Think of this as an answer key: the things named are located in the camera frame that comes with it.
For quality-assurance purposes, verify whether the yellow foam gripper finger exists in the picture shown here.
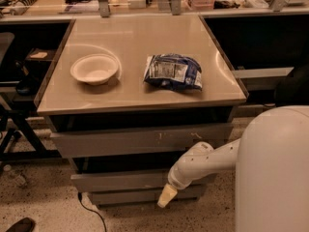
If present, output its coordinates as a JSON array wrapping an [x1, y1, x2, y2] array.
[[157, 184, 178, 208]]

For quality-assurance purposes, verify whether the grey drawer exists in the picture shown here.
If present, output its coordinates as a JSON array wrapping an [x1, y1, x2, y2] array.
[[70, 169, 217, 193], [88, 184, 206, 206], [51, 123, 233, 159]]

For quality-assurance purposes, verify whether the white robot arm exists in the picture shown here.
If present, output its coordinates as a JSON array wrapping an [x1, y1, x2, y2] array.
[[157, 139, 240, 208]]

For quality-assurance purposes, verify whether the grey bottom drawer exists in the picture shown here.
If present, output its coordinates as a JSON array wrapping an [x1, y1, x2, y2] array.
[[88, 184, 206, 206]]

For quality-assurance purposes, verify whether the grey top drawer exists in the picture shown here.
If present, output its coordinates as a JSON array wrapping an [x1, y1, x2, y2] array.
[[51, 123, 233, 159]]

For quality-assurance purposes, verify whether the grey drawer cabinet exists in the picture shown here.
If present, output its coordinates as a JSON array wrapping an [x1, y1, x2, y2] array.
[[34, 14, 249, 209]]

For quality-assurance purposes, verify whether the blue chip bag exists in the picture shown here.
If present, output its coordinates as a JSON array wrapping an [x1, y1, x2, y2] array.
[[144, 53, 203, 91]]

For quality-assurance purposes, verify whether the white paper bowl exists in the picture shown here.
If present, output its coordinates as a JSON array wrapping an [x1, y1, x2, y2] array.
[[70, 54, 120, 86]]

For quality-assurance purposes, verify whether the black shoe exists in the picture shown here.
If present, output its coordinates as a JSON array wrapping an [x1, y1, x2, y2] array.
[[6, 217, 35, 232]]

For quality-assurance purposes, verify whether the plastic water bottle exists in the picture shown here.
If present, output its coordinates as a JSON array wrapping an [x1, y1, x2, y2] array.
[[3, 164, 27, 188]]

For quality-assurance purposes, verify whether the black office chair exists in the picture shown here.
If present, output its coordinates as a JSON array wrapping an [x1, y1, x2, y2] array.
[[274, 64, 309, 106]]

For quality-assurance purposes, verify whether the black power cable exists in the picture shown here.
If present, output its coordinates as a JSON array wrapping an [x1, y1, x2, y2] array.
[[77, 191, 108, 232]]

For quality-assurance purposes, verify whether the black left desk frame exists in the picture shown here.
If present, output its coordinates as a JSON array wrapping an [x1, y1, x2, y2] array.
[[0, 92, 61, 163]]

